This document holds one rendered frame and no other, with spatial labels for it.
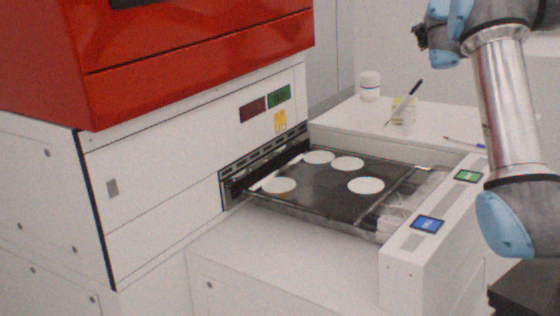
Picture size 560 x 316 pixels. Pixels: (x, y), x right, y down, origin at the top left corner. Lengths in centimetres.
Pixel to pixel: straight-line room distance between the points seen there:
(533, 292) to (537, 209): 22
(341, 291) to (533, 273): 38
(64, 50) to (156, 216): 46
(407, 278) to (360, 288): 16
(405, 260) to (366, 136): 66
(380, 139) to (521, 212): 75
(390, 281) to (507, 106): 40
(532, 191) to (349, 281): 46
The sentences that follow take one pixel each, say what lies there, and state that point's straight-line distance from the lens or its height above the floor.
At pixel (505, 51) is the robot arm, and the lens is 107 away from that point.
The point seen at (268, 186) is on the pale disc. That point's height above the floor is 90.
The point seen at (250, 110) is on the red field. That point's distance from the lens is 149.
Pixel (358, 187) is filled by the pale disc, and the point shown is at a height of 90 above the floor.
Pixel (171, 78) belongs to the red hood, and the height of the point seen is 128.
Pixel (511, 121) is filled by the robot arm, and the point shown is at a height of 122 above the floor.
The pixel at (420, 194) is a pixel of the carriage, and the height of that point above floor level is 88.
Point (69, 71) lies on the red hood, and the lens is 109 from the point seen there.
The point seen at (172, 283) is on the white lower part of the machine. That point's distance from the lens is 143.
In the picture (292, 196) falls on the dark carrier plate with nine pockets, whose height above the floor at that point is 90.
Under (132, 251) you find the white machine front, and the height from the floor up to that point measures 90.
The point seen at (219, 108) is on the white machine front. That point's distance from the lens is 140.
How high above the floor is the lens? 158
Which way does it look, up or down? 24 degrees down
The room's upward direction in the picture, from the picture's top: 5 degrees counter-clockwise
